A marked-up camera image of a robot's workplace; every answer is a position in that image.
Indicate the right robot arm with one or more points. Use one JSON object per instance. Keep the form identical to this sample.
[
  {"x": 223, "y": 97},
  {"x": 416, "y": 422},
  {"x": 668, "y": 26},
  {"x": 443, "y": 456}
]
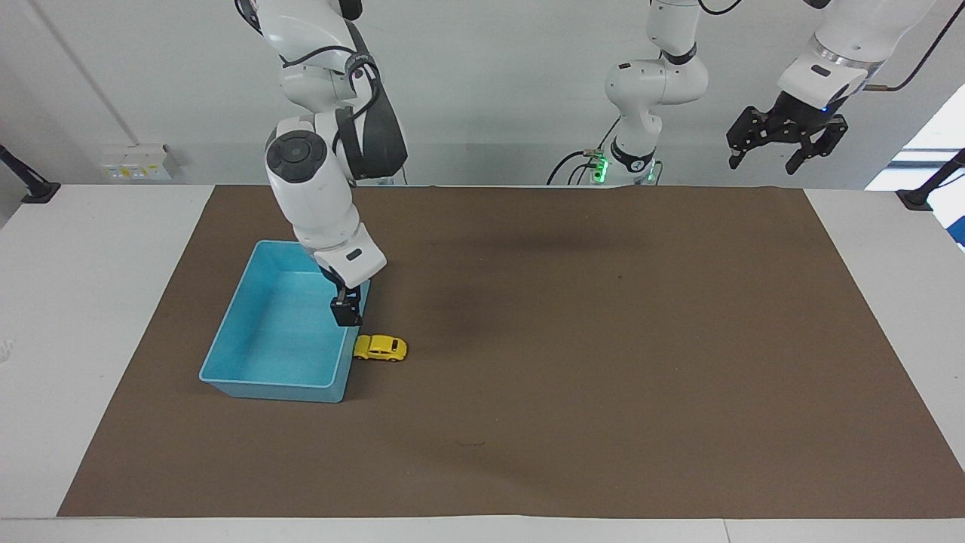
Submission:
[{"x": 313, "y": 188}]

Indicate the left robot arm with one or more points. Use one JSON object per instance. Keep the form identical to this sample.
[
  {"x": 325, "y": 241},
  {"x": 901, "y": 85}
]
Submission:
[{"x": 652, "y": 87}]

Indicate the black stand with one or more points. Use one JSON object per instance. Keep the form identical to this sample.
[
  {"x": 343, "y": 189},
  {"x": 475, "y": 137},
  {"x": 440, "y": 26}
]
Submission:
[
  {"x": 931, "y": 185},
  {"x": 30, "y": 185}
]

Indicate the white wall conduit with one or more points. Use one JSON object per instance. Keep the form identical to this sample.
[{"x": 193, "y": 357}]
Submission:
[{"x": 83, "y": 75}]

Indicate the white wall socket box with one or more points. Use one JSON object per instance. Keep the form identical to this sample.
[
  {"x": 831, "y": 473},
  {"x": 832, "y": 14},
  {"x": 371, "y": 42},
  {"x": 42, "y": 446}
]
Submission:
[{"x": 136, "y": 162}]

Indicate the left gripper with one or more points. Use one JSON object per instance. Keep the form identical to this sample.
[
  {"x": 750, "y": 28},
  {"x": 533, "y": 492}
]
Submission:
[{"x": 801, "y": 113}]

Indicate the yellow toy beetle car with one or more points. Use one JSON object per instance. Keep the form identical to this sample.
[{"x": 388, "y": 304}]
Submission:
[{"x": 381, "y": 348}]

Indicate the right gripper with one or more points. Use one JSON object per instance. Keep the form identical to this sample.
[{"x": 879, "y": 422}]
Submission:
[{"x": 332, "y": 274}]

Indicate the light blue plastic bin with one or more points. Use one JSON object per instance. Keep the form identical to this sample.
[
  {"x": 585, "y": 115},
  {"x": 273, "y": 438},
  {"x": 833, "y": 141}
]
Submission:
[{"x": 283, "y": 324}]

